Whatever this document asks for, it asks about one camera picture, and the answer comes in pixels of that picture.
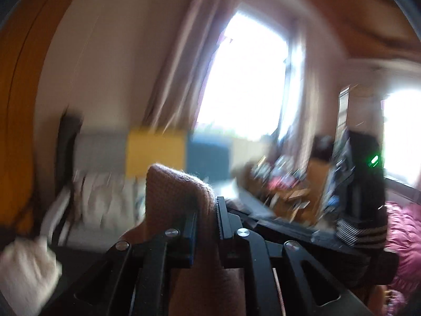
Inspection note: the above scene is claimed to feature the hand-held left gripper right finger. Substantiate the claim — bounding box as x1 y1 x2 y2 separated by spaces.
215 197 375 316

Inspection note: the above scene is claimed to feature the pink ruffled bed cover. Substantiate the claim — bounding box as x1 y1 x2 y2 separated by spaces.
385 201 421 307

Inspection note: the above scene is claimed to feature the bright side window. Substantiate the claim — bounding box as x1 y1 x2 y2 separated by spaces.
383 89 421 185

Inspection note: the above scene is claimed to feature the white cloth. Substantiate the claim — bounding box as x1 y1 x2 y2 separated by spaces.
0 237 63 315

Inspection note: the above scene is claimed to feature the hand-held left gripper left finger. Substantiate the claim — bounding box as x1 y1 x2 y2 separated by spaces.
43 211 199 316

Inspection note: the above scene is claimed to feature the wooden desk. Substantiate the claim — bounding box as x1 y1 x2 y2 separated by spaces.
250 158 313 218

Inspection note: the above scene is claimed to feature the grey yellow blue sofa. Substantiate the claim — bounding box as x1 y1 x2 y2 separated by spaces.
39 127 244 247

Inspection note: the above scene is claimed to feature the light wooden board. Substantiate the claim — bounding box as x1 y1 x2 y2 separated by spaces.
306 156 337 211

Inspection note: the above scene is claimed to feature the tiger print cushion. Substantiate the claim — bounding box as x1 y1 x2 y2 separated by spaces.
74 171 145 234

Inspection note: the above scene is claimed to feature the white metal pole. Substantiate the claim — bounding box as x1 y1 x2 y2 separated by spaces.
338 85 350 132

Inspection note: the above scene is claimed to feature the black padded backrest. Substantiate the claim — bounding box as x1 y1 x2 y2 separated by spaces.
58 112 83 238

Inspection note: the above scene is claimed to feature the pink patterned curtain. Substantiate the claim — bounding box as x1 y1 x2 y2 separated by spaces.
145 0 237 135

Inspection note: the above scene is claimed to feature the pink knitted sweater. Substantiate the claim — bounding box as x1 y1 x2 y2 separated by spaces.
120 164 247 316

